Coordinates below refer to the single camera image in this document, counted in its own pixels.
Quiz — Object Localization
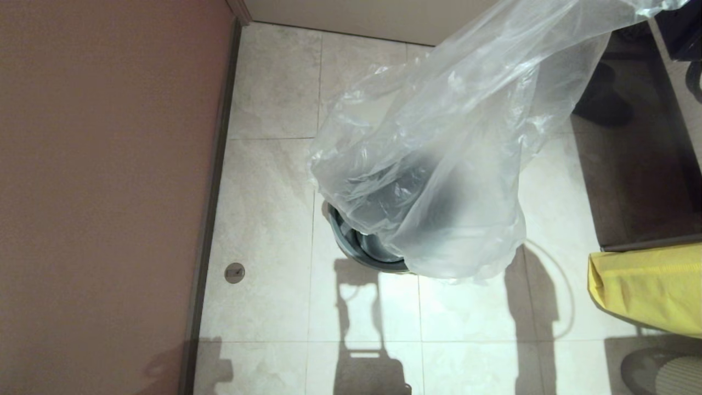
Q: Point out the beige striped upholstered furniture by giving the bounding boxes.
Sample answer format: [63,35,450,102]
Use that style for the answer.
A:
[649,16,702,165]

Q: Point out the clear plastic trash bag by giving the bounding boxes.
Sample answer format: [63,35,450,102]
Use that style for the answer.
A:
[307,0,693,284]

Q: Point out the black slipper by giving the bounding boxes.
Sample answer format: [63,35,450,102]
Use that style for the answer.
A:
[572,62,635,127]

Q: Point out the black round trash bin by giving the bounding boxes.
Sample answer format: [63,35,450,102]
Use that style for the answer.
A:
[327,200,413,274]

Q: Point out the beige door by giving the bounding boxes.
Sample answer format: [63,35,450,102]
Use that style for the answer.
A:
[244,0,497,48]

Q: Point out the yellow bag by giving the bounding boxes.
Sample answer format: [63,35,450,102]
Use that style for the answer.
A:
[588,243,702,338]

